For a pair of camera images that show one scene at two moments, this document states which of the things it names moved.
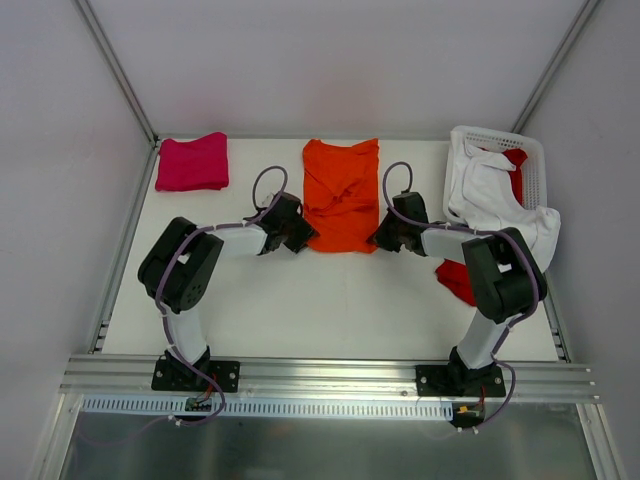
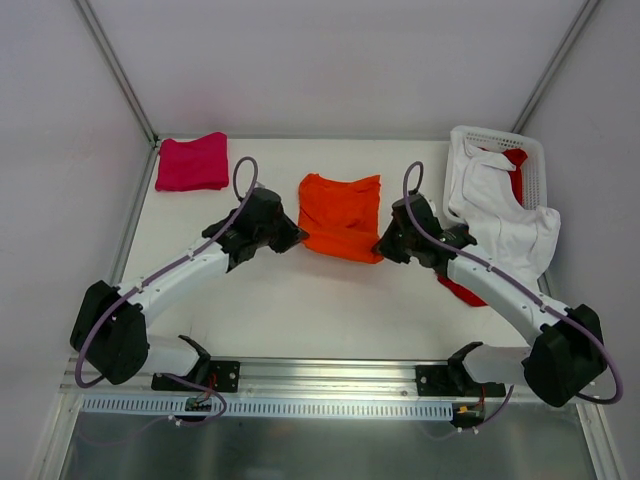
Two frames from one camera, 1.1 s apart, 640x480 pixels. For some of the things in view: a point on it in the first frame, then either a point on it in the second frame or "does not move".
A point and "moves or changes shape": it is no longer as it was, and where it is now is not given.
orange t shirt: x=341 y=195 moves or changes shape
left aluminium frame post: x=117 y=67 does not move
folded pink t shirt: x=198 y=164 does not move
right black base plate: x=449 y=380 does not move
